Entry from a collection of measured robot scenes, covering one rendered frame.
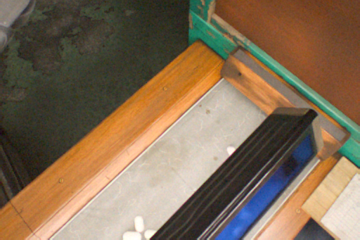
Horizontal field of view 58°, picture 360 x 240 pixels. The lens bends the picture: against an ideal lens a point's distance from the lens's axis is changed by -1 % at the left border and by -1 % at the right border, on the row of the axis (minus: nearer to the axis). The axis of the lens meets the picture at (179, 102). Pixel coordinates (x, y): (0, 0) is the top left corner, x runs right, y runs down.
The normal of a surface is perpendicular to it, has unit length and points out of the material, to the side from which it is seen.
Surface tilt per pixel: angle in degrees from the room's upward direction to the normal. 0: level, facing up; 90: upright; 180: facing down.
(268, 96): 67
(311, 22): 90
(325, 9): 90
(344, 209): 0
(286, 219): 0
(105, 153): 0
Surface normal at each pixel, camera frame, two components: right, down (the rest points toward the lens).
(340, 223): -0.01, -0.39
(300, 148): 0.59, 0.34
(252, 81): -0.65, 0.45
